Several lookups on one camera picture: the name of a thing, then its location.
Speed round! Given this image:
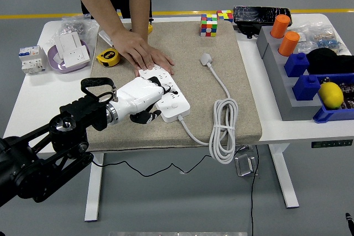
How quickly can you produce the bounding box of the black film-wrapped box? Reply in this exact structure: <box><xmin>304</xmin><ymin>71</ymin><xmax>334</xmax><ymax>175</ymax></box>
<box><xmin>233</xmin><ymin>6</ymin><xmax>293</xmax><ymax>40</ymax></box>

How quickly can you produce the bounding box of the thin black adapter cord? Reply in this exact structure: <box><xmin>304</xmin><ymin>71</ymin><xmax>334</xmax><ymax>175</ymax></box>
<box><xmin>91</xmin><ymin>144</ymin><xmax>248</xmax><ymax>178</ymax></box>

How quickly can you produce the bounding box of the small colourful puzzle cube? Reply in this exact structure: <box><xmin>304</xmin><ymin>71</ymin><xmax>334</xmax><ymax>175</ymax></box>
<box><xmin>216</xmin><ymin>9</ymin><xmax>235</xmax><ymax>23</ymax></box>

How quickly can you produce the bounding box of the white wall socket panel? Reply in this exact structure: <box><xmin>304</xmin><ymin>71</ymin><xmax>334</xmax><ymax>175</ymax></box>
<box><xmin>63</xmin><ymin>46</ymin><xmax>91</xmax><ymax>69</ymax></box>

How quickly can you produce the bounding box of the clear acrylic stand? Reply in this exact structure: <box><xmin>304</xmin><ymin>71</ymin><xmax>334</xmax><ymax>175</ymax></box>
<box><xmin>235</xmin><ymin>144</ymin><xmax>254</xmax><ymax>153</ymax></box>
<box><xmin>234</xmin><ymin>153</ymin><xmax>259</xmax><ymax>177</ymax></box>

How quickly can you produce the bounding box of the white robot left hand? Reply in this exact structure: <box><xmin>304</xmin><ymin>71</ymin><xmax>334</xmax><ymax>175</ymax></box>
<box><xmin>112</xmin><ymin>77</ymin><xmax>179</xmax><ymax>125</ymax></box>

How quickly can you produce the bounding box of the blue plastic bin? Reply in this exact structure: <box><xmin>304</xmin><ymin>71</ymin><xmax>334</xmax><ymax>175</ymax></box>
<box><xmin>313</xmin><ymin>73</ymin><xmax>354</xmax><ymax>124</ymax></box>

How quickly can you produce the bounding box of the table height control panel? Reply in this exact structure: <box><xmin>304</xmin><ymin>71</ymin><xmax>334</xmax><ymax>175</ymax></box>
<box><xmin>311</xmin><ymin>139</ymin><xmax>353</xmax><ymax>149</ymax></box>

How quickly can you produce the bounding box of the blue peg block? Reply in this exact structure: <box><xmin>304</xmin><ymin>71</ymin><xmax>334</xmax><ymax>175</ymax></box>
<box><xmin>284</xmin><ymin>53</ymin><xmax>310</xmax><ymax>78</ymax></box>
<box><xmin>292</xmin><ymin>75</ymin><xmax>321</xmax><ymax>102</ymax></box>

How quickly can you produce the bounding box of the black floor cable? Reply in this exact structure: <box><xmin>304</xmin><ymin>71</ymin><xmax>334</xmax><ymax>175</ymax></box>
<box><xmin>249</xmin><ymin>145</ymin><xmax>260</xmax><ymax>236</ymax></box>

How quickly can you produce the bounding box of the white circuit breaker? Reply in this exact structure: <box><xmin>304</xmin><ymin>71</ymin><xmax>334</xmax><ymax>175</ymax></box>
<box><xmin>18</xmin><ymin>45</ymin><xmax>47</xmax><ymax>76</ymax></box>

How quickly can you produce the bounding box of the purple bowl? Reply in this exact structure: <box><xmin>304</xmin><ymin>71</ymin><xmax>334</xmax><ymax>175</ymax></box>
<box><xmin>46</xmin><ymin>39</ymin><xmax>91</xmax><ymax>74</ymax></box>

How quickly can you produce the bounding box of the grey-brown table mat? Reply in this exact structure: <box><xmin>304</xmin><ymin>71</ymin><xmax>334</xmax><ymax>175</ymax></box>
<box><xmin>86</xmin><ymin>20</ymin><xmax>263</xmax><ymax>153</ymax></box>

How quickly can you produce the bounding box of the clear bag of parts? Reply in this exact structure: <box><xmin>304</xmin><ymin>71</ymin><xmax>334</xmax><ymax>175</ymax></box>
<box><xmin>290</xmin><ymin>23</ymin><xmax>348</xmax><ymax>56</ymax></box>

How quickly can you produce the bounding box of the grey stepped peg base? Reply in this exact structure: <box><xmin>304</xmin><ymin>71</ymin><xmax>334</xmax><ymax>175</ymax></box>
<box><xmin>256</xmin><ymin>26</ymin><xmax>330</xmax><ymax>122</ymax></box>

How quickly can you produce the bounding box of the yellow lemon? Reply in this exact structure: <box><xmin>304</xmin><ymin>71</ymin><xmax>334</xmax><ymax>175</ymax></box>
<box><xmin>318</xmin><ymin>81</ymin><xmax>345</xmax><ymax>109</ymax></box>

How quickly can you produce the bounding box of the clear bag of screws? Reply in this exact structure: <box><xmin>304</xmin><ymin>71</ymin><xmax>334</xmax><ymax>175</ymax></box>
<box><xmin>60</xmin><ymin>14</ymin><xmax>100</xmax><ymax>44</ymax></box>

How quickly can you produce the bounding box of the orange cylinder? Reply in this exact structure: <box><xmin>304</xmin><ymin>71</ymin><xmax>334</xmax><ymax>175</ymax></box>
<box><xmin>278</xmin><ymin>31</ymin><xmax>300</xmax><ymax>57</ymax></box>
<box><xmin>270</xmin><ymin>14</ymin><xmax>293</xmax><ymax>39</ymax></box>

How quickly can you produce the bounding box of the white power strip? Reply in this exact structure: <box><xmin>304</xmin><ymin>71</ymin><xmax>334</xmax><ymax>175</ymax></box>
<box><xmin>138</xmin><ymin>66</ymin><xmax>191</xmax><ymax>123</ymax></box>

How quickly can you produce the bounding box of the person's right hand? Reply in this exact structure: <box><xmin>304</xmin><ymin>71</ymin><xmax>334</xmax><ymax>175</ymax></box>
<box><xmin>110</xmin><ymin>28</ymin><xmax>154</xmax><ymax>70</ymax></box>

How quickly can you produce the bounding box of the large colourful puzzle cube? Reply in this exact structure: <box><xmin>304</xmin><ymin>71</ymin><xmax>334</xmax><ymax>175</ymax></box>
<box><xmin>200</xmin><ymin>13</ymin><xmax>218</xmax><ymax>38</ymax></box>

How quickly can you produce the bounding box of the yellow tape measure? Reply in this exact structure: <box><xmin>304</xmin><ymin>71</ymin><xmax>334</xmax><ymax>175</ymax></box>
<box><xmin>96</xmin><ymin>48</ymin><xmax>121</xmax><ymax>68</ymax></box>

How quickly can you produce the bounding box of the white power strip cable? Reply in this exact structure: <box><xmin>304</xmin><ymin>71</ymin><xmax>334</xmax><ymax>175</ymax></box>
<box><xmin>176</xmin><ymin>53</ymin><xmax>239</xmax><ymax>165</ymax></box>

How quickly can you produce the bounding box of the white table leg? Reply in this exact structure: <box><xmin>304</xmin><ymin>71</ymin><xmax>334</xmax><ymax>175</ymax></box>
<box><xmin>268</xmin><ymin>143</ymin><xmax>300</xmax><ymax>209</ymax></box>
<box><xmin>84</xmin><ymin>153</ymin><xmax>105</xmax><ymax>222</ymax></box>

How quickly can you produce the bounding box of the white switch panel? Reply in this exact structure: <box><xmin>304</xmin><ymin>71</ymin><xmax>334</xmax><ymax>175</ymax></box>
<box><xmin>54</xmin><ymin>32</ymin><xmax>83</xmax><ymax>60</ymax></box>

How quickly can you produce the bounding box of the black power adapter plug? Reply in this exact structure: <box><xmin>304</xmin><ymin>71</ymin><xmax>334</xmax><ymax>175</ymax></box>
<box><xmin>152</xmin><ymin>77</ymin><xmax>166</xmax><ymax>92</ymax></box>

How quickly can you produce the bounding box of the person's left hand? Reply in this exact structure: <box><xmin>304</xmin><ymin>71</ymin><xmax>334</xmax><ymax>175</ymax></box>
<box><xmin>135</xmin><ymin>46</ymin><xmax>175</xmax><ymax>76</ymax></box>

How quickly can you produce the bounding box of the small white box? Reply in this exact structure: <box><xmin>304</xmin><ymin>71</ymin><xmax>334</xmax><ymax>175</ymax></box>
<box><xmin>98</xmin><ymin>29</ymin><xmax>114</xmax><ymax>48</ymax></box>

